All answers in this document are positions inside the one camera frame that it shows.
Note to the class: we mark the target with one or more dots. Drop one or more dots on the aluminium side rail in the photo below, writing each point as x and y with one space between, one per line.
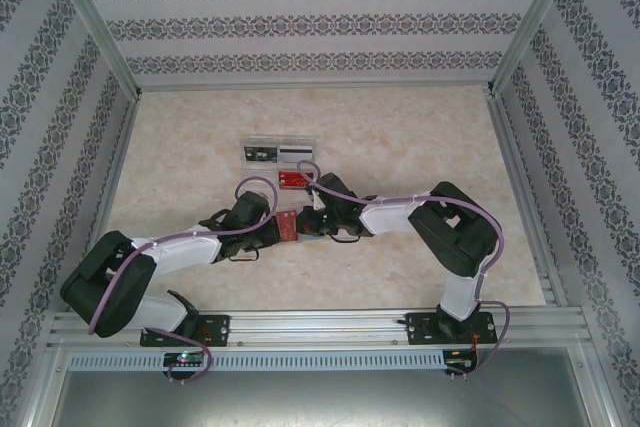
525 197
107 197

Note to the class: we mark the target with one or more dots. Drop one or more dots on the grey metal sheet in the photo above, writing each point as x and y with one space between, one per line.
320 397

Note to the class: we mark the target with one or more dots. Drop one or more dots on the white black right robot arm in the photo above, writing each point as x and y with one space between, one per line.
390 214

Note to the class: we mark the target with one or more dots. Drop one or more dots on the white card with black stripe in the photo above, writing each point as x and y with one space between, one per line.
296 153

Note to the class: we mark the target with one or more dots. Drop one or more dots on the red card with white lettering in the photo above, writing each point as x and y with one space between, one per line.
295 179

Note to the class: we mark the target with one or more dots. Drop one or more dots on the aluminium frame post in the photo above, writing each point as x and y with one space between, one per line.
90 17
535 17

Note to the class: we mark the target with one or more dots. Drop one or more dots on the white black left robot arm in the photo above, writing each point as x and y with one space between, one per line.
185 251

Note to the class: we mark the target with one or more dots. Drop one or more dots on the clear acrylic card tray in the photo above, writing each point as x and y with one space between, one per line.
260 177

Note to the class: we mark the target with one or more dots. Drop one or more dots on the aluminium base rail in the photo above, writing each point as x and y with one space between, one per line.
320 329

